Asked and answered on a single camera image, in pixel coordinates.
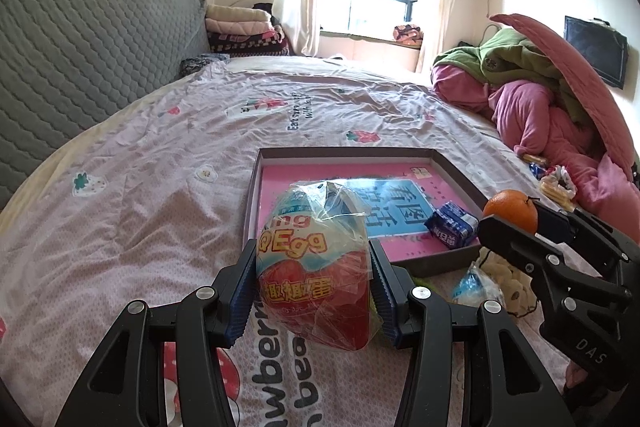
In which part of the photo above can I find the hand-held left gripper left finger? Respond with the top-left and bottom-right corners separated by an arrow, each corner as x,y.
55,239 -> 261,427

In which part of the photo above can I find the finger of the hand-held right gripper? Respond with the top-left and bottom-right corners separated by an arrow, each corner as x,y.
536,206 -> 640,258
479,214 -> 632,323

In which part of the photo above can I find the patterned cushion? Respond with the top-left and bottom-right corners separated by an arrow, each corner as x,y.
392,24 -> 425,50

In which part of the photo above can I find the person's right hand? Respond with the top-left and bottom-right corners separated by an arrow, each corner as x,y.
564,362 -> 598,400

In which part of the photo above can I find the green blanket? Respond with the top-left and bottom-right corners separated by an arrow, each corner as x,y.
432,27 -> 596,125

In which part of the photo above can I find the orange mandarin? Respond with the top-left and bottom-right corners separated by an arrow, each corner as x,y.
482,189 -> 540,233

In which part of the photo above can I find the red white wrapper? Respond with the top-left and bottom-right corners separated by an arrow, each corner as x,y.
552,164 -> 578,198

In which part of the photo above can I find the red toy egg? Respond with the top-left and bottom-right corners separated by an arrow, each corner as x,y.
451,263 -> 506,308
255,179 -> 383,353

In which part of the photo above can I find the pink quilted pad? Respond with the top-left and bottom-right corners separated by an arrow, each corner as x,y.
489,13 -> 637,180

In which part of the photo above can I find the dark cloth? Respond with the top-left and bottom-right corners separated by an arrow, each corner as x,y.
252,2 -> 283,28

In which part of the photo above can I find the pink quilt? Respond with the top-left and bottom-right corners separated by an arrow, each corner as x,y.
431,57 -> 640,253

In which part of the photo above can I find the grey cardboard box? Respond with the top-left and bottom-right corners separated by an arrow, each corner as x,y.
243,148 -> 501,278

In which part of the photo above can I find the dark checkered folded blanket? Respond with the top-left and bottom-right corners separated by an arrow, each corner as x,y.
207,27 -> 293,56

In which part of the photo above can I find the pink folded blanket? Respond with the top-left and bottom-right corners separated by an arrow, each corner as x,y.
206,18 -> 276,36

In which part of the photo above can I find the grey quilted headboard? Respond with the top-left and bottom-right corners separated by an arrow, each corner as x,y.
0,0 -> 211,212

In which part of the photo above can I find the yellow biscuit packet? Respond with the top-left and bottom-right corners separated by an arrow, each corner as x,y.
540,172 -> 578,212

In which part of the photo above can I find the blue snack packet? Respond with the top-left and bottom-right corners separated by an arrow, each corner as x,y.
425,201 -> 480,250

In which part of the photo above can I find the black television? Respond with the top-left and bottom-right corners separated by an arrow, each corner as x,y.
564,16 -> 630,90

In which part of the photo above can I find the grey patterned cloth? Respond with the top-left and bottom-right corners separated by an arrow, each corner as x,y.
180,54 -> 231,78

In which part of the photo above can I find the pink strawberry bed sheet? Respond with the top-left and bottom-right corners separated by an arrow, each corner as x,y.
0,54 -> 601,427

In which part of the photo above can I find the cream folded blanket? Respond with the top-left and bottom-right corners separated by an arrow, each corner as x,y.
206,3 -> 273,22

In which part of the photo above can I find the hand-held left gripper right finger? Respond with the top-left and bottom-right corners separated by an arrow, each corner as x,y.
367,241 -> 576,427

